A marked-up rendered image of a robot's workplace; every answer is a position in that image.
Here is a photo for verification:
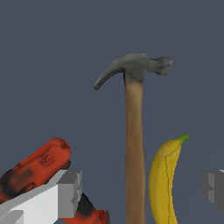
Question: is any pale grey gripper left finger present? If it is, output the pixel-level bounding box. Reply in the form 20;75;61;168
0;169;83;224

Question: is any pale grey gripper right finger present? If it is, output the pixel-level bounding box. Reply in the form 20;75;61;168
199;169;224;216

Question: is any red and black power drill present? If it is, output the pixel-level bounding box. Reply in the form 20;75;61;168
0;137;111;224

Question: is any yellow banana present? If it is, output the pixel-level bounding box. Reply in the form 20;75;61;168
148;133;191;224

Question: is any wooden handle claw hammer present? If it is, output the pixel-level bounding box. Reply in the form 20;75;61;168
93;52;173;224

